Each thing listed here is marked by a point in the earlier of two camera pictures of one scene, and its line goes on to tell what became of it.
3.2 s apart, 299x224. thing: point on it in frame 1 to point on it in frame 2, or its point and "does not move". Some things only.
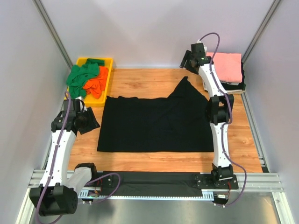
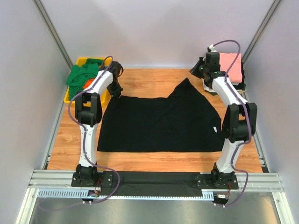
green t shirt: [79, 76] does not move
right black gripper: [185, 63] to [194, 71]
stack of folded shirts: [229, 68] does not move
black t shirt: [181, 122] does not move
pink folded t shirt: [228, 66] does not move
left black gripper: [93, 123] to [117, 93]
